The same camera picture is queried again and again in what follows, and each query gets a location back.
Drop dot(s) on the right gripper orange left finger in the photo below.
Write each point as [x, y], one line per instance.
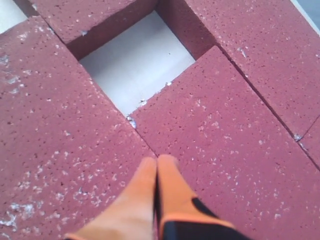
[131, 215]

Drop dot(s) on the red brick bottom stack left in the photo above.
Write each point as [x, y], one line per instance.
[268, 41]

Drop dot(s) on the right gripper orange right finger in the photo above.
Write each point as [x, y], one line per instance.
[177, 212]

